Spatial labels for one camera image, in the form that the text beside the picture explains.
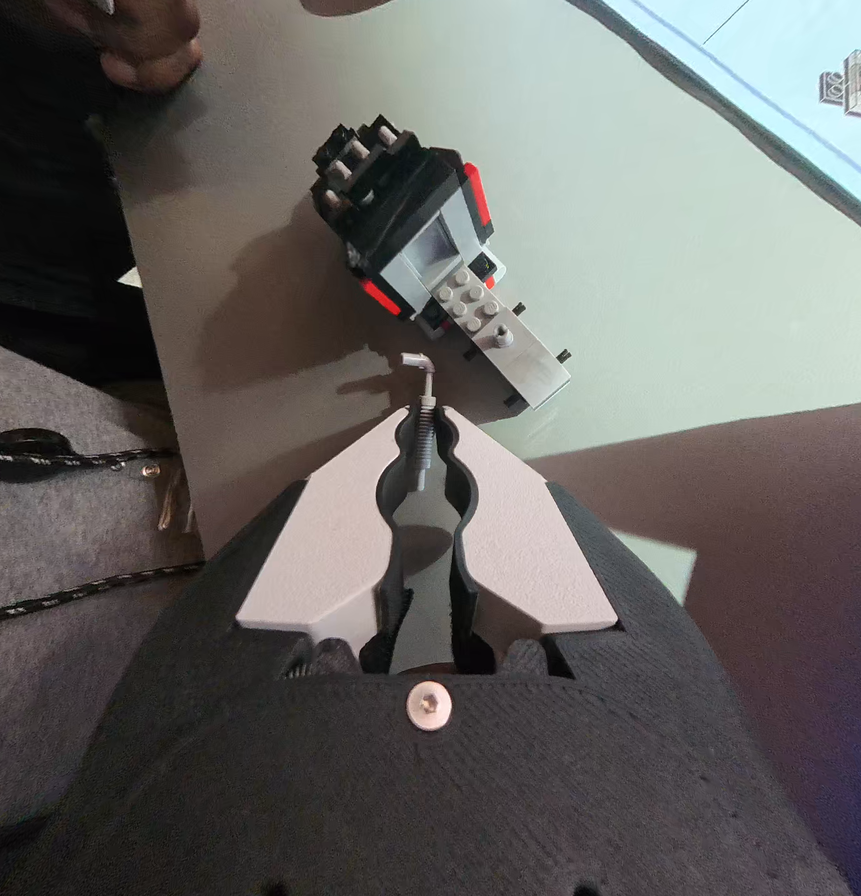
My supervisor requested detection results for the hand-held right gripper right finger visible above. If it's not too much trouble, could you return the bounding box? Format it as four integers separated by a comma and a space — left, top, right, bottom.
434, 405, 620, 677

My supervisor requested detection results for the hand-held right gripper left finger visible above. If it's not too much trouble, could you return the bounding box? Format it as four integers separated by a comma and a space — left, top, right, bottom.
235, 406, 414, 673

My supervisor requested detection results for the grey toy exhaust pipe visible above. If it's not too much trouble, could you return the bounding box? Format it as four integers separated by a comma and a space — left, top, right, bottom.
400, 352, 439, 491

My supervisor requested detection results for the toy brick truck model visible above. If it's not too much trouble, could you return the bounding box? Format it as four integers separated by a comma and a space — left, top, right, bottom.
310, 115, 572, 411

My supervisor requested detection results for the light blue instruction booklet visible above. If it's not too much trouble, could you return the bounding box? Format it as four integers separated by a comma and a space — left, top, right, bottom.
602, 0, 861, 233

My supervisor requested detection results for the person's left forearm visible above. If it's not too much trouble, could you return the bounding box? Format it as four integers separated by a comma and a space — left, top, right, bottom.
0, 0, 162, 385

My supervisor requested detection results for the person's left hand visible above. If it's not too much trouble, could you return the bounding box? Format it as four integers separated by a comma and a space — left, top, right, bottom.
98, 0, 205, 92

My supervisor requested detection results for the black patterned drawstring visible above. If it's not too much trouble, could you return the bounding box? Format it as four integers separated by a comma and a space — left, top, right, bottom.
0, 560, 206, 627
0, 428, 184, 485

